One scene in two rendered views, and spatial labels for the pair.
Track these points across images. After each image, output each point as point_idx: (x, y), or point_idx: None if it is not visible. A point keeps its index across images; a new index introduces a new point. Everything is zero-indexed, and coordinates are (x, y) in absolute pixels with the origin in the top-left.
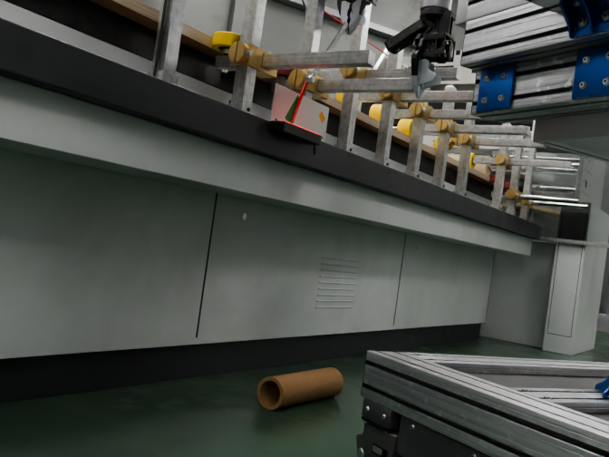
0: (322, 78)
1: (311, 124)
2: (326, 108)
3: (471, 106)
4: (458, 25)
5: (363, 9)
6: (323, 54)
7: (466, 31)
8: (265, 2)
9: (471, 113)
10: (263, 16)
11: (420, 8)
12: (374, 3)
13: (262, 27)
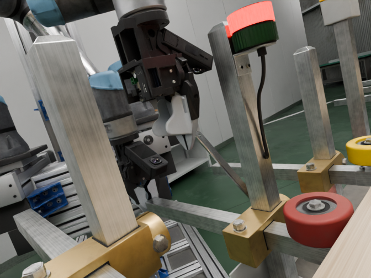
0: (239, 216)
1: (264, 277)
2: (234, 271)
3: (170, 194)
4: (169, 150)
5: (158, 111)
6: None
7: (170, 154)
8: (304, 111)
9: (171, 197)
10: (307, 126)
11: (135, 129)
12: (133, 100)
13: (309, 137)
